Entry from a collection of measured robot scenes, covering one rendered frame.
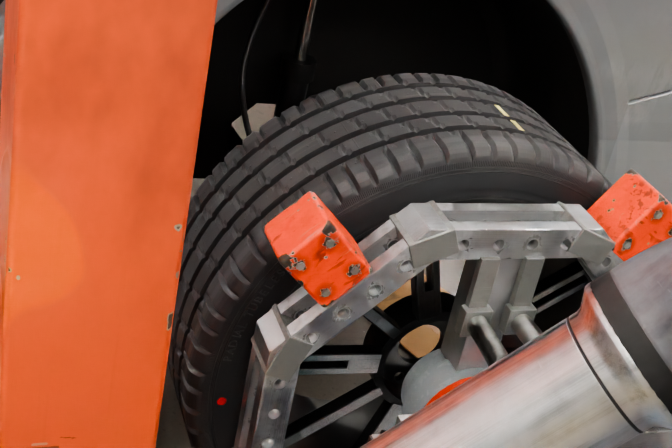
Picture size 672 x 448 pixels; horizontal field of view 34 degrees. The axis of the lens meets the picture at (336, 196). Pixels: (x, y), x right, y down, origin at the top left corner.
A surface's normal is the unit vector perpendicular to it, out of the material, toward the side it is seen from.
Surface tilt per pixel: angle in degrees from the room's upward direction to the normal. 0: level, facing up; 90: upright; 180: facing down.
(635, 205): 55
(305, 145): 37
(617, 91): 90
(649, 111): 90
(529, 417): 65
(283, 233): 45
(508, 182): 90
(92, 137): 90
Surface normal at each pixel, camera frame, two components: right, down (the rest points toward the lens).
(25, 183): 0.30, 0.50
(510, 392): -0.52, -0.41
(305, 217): -0.53, -0.62
